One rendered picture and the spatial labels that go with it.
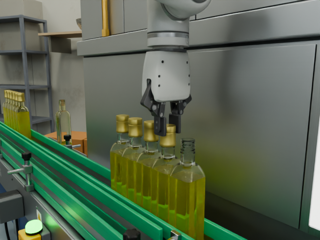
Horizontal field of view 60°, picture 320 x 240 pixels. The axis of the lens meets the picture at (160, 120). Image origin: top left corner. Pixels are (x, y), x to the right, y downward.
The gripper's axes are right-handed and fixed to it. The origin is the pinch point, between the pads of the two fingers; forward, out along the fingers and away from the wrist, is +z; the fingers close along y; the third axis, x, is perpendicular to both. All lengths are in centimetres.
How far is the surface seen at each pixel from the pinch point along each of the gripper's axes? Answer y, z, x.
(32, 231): 20, 32, -33
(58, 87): -132, 17, -408
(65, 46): -134, -46, -376
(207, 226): -3.3, 20.8, 9.0
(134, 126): 1.4, 1.9, -10.3
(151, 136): 0.8, 3.2, -4.3
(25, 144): 6, 21, -87
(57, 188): 13.6, 20.4, -29.2
